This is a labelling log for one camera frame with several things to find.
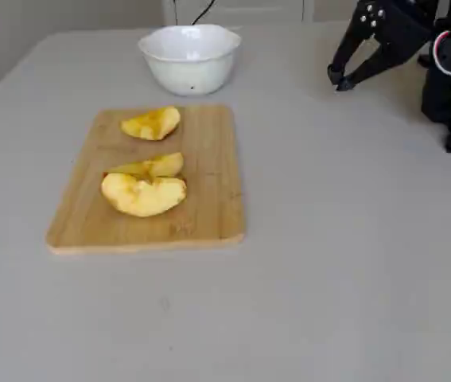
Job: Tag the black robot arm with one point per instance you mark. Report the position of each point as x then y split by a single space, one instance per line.
440 91

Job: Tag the white ceramic bowl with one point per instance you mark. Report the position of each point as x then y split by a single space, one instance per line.
189 75

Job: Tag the yellow apple slice browned core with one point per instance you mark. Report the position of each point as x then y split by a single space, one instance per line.
149 127

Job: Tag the wooden cutting board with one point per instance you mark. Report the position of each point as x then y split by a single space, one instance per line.
209 159

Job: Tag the thin yellow apple slice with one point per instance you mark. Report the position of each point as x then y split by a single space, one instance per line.
165 165

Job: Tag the large pale yellow apple slice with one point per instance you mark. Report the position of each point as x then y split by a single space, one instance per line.
141 197

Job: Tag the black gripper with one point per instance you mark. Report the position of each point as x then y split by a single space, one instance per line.
393 29

